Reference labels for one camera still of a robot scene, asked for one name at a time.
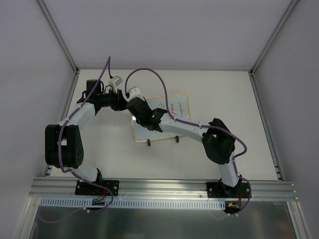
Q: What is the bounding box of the small whiteboard with yellow frame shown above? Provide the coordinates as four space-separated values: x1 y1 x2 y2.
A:
131 94 190 143

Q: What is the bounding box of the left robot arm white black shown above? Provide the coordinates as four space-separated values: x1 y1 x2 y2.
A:
45 76 127 195

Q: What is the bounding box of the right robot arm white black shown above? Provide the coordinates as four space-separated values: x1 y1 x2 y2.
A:
126 97 241 197

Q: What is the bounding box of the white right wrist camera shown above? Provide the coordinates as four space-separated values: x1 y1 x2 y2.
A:
125 86 145 102

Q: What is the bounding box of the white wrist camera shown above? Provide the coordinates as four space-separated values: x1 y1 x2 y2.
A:
125 86 145 102
108 76 123 92

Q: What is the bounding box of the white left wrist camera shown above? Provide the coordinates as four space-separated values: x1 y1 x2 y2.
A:
108 76 123 92

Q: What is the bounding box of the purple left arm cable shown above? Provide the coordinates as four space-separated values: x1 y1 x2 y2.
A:
37 56 115 224

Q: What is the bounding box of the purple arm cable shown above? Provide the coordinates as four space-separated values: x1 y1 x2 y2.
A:
124 68 248 217
37 56 115 224

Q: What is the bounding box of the white slotted cable duct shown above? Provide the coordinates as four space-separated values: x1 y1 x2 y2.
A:
39 197 226 210

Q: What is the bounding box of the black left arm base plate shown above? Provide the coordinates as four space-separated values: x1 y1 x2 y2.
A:
75 180 120 197

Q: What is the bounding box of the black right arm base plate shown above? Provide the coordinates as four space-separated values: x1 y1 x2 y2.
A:
205 181 251 199

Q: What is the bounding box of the left aluminium frame post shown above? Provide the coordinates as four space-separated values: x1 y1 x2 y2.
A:
35 0 79 74

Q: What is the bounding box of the aluminium frame post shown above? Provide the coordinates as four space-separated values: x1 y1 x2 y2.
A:
35 0 79 74
250 0 299 76

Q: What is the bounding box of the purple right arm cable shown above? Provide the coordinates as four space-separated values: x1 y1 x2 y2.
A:
124 68 248 217

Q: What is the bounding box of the aluminium mounting rail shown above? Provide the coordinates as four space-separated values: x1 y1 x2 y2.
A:
28 177 299 202

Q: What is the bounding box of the right aluminium frame post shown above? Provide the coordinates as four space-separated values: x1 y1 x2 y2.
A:
250 0 299 76

